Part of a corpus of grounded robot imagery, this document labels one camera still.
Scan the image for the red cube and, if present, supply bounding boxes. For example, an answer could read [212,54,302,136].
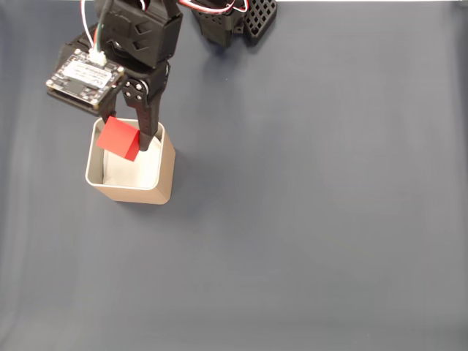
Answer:
[95,116,142,162]

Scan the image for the beige square box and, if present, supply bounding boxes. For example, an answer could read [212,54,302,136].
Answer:
[84,116,177,205]

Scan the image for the white tissue paper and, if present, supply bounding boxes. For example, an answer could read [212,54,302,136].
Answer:
[102,135,164,189]

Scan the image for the dark blue table mat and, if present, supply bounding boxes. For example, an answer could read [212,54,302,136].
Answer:
[0,1,468,351]

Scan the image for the camera circuit board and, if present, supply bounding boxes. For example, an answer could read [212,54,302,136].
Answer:
[45,48,128,117]

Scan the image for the white red camera cable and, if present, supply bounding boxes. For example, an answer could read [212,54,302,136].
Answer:
[80,0,109,67]

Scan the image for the red white motor wire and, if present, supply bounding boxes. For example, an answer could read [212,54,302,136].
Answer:
[178,0,252,16]

